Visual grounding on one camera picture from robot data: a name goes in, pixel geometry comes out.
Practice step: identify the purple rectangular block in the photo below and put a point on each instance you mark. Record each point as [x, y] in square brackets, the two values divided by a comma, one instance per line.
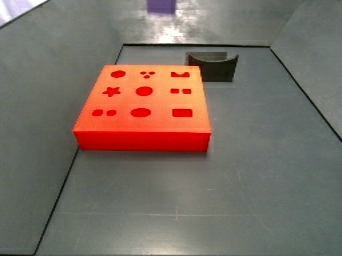
[162, 6]

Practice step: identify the orange red shape board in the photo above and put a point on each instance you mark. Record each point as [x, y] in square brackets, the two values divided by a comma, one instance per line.
[146, 108]

